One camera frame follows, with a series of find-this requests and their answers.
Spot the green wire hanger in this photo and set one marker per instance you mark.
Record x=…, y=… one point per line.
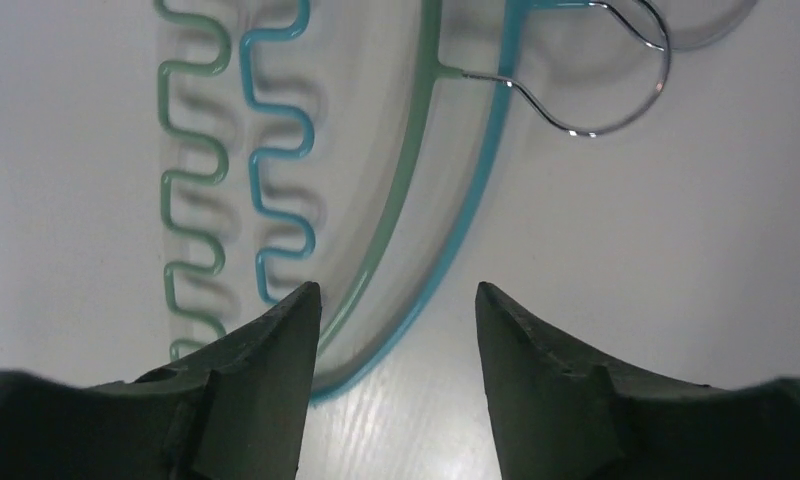
x=226, y=50

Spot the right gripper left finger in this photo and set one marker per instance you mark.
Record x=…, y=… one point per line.
x=234, y=409

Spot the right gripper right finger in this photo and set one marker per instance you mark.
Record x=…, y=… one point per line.
x=560, y=408

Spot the blue wire hanger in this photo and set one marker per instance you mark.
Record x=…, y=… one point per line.
x=427, y=71

